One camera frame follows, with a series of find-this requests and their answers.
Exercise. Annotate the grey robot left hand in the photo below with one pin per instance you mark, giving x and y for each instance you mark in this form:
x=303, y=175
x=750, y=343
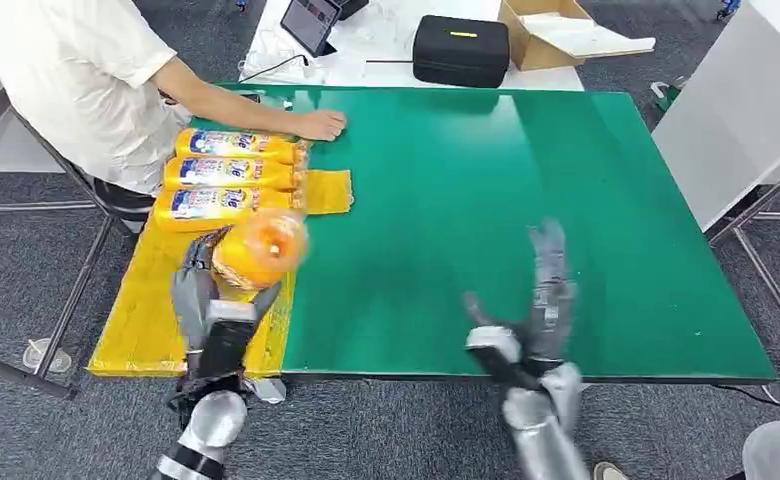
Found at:
x=191, y=291

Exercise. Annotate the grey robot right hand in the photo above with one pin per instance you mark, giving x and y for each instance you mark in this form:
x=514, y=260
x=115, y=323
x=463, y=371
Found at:
x=552, y=298

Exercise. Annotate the orange drink bottle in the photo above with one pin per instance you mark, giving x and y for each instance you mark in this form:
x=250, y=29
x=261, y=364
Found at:
x=261, y=252
x=231, y=144
x=211, y=208
x=224, y=173

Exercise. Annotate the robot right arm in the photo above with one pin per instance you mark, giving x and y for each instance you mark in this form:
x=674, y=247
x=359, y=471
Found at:
x=542, y=430

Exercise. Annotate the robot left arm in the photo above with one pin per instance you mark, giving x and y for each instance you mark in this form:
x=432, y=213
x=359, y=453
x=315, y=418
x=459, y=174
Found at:
x=211, y=417

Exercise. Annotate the yellow sheet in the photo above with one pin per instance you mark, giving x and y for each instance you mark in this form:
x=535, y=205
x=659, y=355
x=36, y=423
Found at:
x=145, y=311

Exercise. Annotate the green table mat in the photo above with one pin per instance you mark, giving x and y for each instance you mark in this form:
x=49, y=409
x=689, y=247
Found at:
x=469, y=218

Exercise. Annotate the clear plastic cup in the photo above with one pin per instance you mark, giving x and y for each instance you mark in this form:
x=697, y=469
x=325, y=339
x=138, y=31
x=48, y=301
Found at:
x=47, y=354

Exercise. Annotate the person's hand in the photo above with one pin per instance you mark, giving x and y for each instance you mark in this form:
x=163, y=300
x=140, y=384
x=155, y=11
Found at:
x=324, y=124

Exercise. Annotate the cardboard box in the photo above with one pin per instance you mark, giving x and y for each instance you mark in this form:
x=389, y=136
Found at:
x=536, y=40

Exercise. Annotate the black carrying case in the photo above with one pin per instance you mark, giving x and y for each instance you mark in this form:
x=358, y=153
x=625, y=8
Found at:
x=459, y=53

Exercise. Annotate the white panel table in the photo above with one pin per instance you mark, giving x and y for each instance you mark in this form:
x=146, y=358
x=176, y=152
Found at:
x=734, y=99

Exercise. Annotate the black tablet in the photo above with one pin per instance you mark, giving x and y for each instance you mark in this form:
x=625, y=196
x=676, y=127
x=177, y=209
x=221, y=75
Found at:
x=309, y=23

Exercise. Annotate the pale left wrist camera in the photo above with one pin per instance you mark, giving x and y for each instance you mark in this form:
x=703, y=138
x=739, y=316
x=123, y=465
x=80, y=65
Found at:
x=231, y=311

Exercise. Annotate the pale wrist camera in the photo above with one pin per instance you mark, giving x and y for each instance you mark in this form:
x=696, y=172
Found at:
x=231, y=311
x=492, y=341

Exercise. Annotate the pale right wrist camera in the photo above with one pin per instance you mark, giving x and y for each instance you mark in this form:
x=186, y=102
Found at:
x=492, y=341

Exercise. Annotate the metal table frame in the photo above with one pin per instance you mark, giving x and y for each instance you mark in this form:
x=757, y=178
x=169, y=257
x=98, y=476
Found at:
x=78, y=291

